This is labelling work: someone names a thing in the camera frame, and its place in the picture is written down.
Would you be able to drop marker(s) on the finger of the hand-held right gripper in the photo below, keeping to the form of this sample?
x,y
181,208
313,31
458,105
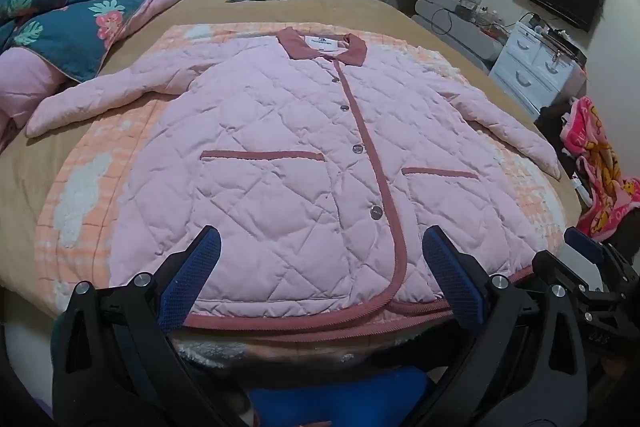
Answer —
x,y
584,243

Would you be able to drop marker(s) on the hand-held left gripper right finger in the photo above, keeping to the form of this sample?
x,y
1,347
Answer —
x,y
452,279

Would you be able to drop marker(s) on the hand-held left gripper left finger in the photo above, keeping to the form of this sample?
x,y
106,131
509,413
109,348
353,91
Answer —
x,y
192,277

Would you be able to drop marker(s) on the pink quilted jacket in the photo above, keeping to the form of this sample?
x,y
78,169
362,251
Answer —
x,y
280,157

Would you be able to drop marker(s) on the pink cartoon print blanket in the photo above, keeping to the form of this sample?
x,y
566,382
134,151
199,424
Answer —
x,y
597,157

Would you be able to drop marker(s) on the dark cloth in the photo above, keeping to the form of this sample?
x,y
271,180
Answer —
x,y
550,122

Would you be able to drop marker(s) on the orange checked blanket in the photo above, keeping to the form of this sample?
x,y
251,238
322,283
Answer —
x,y
90,177

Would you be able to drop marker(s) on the blue cloth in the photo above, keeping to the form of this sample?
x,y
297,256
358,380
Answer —
x,y
340,397

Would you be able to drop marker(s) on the white drawer cabinet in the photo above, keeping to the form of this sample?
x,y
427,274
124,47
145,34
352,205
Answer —
x,y
530,62

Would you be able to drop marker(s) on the grey desk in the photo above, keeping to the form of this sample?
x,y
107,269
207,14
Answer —
x,y
465,34

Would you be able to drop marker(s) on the teal floral quilt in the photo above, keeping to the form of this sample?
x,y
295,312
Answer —
x,y
75,22

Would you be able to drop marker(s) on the bed with tan sheet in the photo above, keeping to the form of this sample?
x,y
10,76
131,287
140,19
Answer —
x,y
350,9

